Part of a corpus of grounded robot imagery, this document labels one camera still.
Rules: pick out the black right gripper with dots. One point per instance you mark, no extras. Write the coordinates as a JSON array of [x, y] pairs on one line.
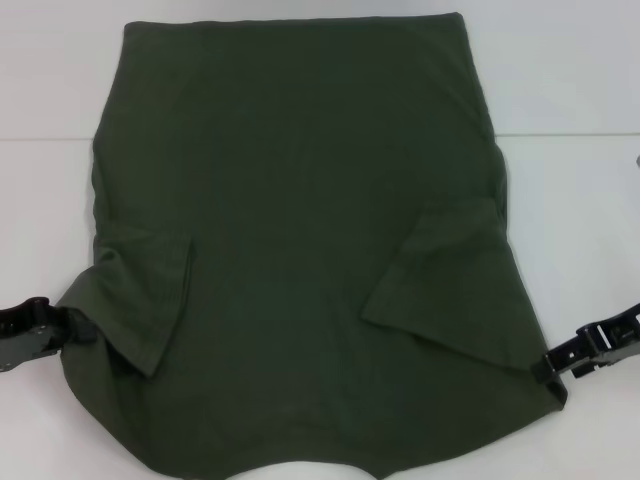
[[629, 335]]

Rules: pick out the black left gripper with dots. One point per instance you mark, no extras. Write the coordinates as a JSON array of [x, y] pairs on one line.
[[25, 340]]

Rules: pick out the dark green t-shirt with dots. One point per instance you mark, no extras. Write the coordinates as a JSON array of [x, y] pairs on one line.
[[310, 200]]

